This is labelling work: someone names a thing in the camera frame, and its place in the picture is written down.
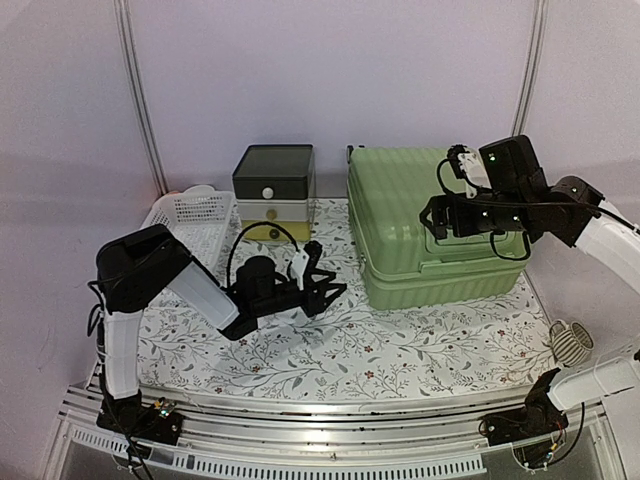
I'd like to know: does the floral white tablecloth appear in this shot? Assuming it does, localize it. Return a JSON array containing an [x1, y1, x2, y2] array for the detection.
[[137, 199, 554, 403]]

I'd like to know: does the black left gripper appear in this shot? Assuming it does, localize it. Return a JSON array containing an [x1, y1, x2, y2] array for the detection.
[[254, 270, 348, 318]]

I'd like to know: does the green hard-shell suitcase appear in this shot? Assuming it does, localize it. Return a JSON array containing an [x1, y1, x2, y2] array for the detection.
[[347, 147, 527, 310]]

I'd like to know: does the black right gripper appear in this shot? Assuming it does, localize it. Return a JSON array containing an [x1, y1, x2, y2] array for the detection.
[[422, 189, 534, 238]]

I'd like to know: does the white plastic mesh basket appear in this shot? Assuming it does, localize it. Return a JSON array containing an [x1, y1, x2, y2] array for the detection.
[[140, 185, 235, 285]]

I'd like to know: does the drawer cabinet with dark top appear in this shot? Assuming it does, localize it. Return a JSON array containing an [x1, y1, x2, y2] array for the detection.
[[232, 144, 316, 241]]

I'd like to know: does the aluminium front rail frame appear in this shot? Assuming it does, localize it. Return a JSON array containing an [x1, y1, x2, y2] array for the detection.
[[40, 379, 626, 479]]

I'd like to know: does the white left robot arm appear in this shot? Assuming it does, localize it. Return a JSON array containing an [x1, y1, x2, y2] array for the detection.
[[87, 224, 347, 445]]

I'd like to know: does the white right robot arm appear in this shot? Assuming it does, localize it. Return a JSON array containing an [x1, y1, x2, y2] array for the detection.
[[420, 135, 639, 445]]

